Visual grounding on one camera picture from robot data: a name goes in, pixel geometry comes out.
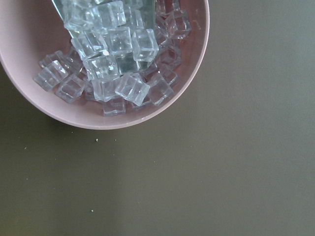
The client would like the metal ice scoop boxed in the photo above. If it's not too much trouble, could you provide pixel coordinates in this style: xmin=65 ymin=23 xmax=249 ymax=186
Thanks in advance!
xmin=53 ymin=0 xmax=158 ymax=74

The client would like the pink ice bowl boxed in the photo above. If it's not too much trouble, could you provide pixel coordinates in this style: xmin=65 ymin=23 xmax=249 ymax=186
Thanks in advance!
xmin=0 ymin=0 xmax=211 ymax=130

